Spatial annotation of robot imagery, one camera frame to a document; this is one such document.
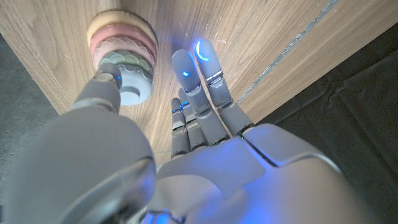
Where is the grey toy disc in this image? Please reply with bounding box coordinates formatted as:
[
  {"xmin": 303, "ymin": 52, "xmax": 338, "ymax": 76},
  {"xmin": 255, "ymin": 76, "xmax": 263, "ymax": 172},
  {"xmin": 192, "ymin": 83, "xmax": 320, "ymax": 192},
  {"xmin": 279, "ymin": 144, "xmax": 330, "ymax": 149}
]
[{"xmin": 108, "ymin": 63, "xmax": 154, "ymax": 106}]

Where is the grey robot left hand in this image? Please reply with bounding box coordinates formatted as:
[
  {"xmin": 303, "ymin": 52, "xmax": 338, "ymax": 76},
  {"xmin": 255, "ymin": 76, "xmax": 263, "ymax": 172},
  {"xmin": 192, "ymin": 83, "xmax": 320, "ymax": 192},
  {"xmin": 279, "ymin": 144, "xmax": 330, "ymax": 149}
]
[{"xmin": 0, "ymin": 39, "xmax": 379, "ymax": 224}]

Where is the green toy disc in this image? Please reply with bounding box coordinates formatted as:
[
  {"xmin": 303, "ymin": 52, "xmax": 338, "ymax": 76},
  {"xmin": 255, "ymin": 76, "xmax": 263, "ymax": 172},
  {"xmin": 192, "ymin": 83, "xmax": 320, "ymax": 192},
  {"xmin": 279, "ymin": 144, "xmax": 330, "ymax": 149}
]
[{"xmin": 98, "ymin": 50, "xmax": 154, "ymax": 80}]

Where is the orange toy disc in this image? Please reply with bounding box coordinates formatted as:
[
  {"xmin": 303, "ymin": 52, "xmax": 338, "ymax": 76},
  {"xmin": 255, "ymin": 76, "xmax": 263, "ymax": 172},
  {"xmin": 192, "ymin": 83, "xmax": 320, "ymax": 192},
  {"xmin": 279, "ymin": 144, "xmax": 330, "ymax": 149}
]
[{"xmin": 86, "ymin": 10, "xmax": 159, "ymax": 49}]

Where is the coral red toy disc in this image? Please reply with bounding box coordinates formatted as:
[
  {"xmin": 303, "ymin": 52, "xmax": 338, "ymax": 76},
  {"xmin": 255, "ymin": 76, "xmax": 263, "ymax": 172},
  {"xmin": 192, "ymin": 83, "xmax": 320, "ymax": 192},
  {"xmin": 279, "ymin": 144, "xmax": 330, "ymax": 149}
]
[{"xmin": 90, "ymin": 23, "xmax": 158, "ymax": 62}]

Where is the dusty pink toy disc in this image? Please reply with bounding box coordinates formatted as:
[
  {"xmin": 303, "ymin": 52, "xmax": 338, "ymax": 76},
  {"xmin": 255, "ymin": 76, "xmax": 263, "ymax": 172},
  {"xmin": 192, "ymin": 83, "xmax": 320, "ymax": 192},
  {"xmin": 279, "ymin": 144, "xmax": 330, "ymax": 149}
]
[{"xmin": 92, "ymin": 36, "xmax": 156, "ymax": 71}]

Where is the black backdrop curtain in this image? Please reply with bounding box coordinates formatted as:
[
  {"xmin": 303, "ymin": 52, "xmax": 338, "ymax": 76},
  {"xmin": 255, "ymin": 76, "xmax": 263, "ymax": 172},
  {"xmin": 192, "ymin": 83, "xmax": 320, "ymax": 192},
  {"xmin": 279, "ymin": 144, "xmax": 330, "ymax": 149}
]
[{"xmin": 256, "ymin": 21, "xmax": 398, "ymax": 224}]

